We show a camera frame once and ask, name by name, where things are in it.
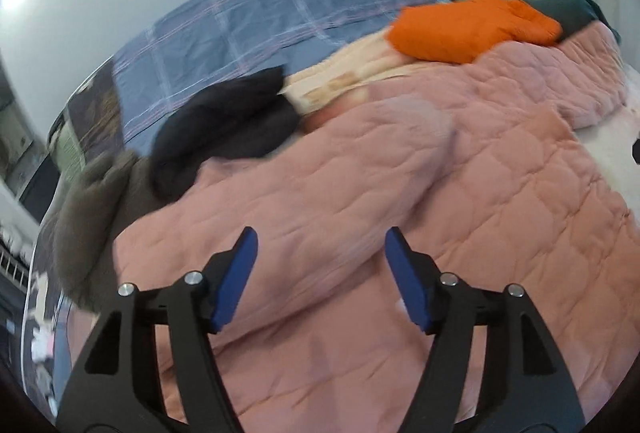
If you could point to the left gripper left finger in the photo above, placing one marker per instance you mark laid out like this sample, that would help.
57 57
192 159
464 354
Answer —
115 383

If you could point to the blue plaid pillow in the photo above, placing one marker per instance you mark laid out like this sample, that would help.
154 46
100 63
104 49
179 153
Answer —
203 42

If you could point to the orange folded garment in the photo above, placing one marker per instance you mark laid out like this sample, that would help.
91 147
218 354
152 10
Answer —
458 32

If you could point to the patterned patchwork bedsheet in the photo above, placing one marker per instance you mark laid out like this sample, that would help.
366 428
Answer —
88 124

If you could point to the dark teal garment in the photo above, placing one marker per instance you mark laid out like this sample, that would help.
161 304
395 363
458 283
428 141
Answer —
573 15

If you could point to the cream fleece blanket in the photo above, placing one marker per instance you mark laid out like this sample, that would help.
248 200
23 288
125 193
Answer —
368 59

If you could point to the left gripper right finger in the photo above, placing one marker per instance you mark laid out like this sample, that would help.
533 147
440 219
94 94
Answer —
525 385

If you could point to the pink quilted garment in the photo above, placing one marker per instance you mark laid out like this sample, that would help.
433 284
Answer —
479 167

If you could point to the black garment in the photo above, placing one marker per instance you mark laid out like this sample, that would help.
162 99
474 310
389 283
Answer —
246 117

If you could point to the grey-brown fleece garment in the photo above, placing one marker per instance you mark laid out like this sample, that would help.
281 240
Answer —
111 193

